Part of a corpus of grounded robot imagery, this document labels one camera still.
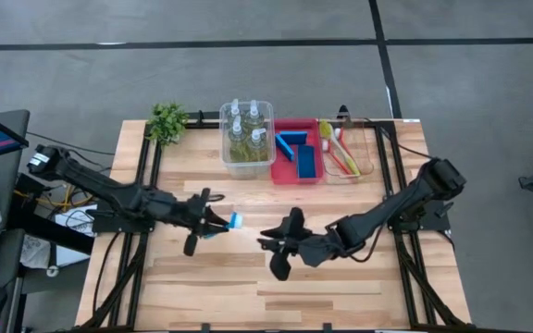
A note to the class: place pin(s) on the low clear plastic tray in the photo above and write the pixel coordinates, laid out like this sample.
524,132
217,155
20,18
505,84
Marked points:
367,152

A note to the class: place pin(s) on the yellow soap pump bottle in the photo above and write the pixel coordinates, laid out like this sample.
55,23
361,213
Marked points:
253,116
237,141
234,111
257,145

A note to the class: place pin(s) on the blue sponge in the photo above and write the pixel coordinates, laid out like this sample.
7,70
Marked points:
295,138
306,162
285,149

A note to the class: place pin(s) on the tall clear plastic bin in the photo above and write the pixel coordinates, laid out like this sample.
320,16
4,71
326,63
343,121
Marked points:
248,171

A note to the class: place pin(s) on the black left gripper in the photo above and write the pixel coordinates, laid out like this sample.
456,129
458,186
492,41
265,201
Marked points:
192,210

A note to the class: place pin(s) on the red dish brush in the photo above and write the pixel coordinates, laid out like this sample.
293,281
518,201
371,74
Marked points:
325,145

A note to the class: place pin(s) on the grey side desk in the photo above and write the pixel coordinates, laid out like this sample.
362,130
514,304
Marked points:
3,176

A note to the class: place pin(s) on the black aluminium table frame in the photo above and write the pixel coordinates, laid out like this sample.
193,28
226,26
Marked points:
145,152

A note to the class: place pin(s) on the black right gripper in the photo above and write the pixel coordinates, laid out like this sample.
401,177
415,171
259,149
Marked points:
313,247

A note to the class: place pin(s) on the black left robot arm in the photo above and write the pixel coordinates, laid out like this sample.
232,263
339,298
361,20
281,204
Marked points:
104,189

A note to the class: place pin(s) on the white paper sheet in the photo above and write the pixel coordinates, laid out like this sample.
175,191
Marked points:
79,226

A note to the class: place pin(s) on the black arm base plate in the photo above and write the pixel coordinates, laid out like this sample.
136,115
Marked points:
123,226
435,218

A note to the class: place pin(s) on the red spoon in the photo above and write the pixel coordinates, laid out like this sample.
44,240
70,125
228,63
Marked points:
337,133

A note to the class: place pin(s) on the crumpled white plastic sheet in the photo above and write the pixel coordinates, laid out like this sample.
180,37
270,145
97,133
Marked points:
37,252

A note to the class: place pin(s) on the yellow-green dish brush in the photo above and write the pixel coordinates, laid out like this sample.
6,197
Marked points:
325,129

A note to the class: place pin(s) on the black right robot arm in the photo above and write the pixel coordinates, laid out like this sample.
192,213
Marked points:
396,203

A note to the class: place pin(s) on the light blue spoon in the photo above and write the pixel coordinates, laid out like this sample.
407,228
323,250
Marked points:
237,221

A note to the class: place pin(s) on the red plastic tray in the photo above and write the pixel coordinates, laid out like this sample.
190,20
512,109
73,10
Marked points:
285,174

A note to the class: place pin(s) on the small artificial green plant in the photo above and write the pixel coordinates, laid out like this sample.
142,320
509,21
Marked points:
168,122

